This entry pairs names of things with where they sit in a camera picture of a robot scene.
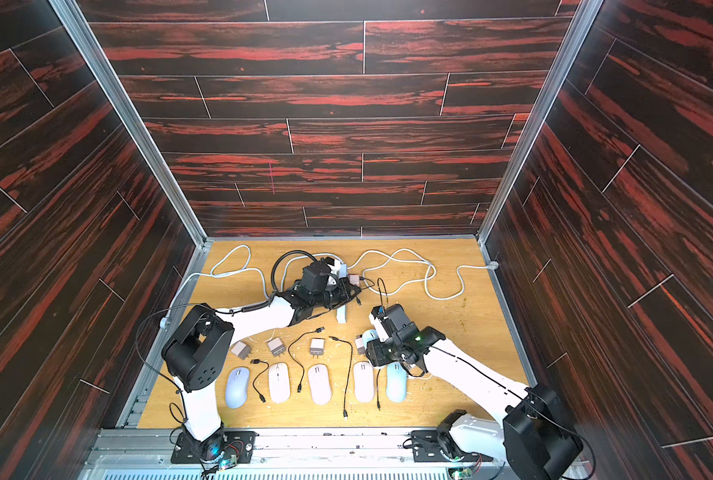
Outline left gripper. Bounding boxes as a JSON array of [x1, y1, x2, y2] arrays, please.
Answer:
[[309, 278, 363, 311]]

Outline light blue mouse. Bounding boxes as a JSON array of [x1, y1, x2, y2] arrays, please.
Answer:
[[385, 362, 407, 403], [361, 329, 378, 344]]

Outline pink mouse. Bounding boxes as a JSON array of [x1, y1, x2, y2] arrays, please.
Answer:
[[308, 364, 332, 405], [268, 362, 290, 404], [352, 361, 375, 403]]

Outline black usb cable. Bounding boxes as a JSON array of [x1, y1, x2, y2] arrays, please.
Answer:
[[287, 326, 326, 394], [250, 355, 272, 400]]

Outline pink charger adapter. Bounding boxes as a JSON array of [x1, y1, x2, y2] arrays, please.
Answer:
[[230, 341, 252, 360], [266, 337, 288, 357]]

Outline white mouse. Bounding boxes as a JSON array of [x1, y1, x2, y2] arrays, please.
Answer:
[[226, 366, 250, 409]]

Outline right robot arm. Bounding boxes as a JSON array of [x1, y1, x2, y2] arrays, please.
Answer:
[[366, 304, 583, 479]]

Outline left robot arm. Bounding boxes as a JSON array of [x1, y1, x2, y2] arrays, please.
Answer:
[[162, 279, 361, 442]]

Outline white power strip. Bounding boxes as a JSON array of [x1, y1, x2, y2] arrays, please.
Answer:
[[336, 263, 348, 324]]

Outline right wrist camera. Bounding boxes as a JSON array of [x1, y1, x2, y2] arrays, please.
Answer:
[[369, 305, 393, 342]]

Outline white power cable right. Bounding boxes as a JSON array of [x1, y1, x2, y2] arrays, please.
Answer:
[[280, 247, 500, 302]]

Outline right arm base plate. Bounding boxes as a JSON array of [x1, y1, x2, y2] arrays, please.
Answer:
[[401, 429, 492, 463]]

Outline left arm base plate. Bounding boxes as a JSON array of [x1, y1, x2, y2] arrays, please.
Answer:
[[170, 429, 258, 466]]

